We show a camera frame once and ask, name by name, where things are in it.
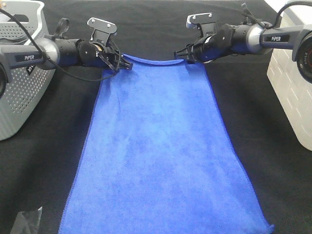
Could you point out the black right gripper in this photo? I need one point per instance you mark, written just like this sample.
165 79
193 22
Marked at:
195 52

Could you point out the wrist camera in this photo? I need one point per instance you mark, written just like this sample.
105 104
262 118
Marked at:
206 23
102 30

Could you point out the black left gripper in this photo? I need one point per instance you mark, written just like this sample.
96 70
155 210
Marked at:
113 59

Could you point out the white plastic storage basket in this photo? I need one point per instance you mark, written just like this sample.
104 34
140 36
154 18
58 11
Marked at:
294 94

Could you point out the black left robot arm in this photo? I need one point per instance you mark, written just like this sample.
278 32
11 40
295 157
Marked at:
50 54

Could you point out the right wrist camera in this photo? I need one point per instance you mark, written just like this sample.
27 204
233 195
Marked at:
206 23

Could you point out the clear tape strip left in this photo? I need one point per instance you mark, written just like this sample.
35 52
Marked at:
27 222

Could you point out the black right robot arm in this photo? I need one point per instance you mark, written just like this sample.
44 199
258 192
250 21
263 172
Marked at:
253 40

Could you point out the grey perforated laundry basket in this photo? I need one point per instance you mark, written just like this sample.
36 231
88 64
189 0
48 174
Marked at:
22 91

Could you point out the blue microfibre towel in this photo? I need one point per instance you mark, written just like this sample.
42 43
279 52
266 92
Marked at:
158 160

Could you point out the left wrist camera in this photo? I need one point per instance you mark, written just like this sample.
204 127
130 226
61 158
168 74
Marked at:
102 30

